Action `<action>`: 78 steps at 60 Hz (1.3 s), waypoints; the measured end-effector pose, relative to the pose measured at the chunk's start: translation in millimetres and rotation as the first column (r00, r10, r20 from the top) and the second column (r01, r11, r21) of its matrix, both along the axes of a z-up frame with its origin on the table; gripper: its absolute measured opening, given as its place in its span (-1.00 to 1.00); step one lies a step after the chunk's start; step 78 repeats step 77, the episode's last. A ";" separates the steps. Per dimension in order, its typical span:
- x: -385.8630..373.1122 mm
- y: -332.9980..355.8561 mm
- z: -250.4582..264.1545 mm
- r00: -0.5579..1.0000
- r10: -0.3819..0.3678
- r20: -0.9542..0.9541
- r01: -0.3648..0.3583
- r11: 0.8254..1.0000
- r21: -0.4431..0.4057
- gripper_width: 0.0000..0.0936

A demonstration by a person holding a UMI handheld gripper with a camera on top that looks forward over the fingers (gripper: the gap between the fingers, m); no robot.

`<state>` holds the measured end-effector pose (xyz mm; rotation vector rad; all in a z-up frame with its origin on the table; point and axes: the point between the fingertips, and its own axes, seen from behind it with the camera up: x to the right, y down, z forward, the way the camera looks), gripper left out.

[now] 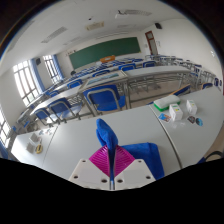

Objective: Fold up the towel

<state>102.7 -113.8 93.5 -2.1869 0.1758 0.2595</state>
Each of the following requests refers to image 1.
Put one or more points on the yellow round tape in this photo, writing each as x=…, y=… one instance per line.
x=39, y=149

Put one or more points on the brown door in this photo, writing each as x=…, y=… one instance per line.
x=151, y=42

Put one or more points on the white packet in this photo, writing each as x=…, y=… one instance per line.
x=33, y=141

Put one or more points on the orange lectern box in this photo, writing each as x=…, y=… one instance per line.
x=107, y=59

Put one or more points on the large window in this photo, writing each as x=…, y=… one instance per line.
x=26, y=83

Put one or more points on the green and white flat box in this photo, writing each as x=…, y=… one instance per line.
x=166, y=102

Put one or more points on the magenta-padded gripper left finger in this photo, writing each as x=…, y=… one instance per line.
x=85, y=172

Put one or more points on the black wall speaker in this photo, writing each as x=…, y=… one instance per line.
x=37, y=61
x=158, y=26

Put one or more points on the green chalkboard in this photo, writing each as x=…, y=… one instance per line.
x=105, y=52

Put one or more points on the small round blue sticker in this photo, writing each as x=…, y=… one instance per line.
x=199, y=122

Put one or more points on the rows of grey desks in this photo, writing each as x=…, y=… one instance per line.
x=156, y=71

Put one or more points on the small dark card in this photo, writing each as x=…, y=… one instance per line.
x=191, y=119

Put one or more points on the group of ceiling lights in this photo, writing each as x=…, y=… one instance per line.
x=55, y=33

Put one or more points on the blue printed card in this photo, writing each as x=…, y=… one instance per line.
x=164, y=117

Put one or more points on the narrow window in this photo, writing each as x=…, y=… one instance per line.
x=52, y=68

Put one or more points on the white carton box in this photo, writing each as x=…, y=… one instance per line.
x=191, y=107
x=175, y=112

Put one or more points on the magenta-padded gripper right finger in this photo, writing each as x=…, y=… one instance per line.
x=138, y=173

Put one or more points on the blue towel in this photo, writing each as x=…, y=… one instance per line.
x=106, y=133

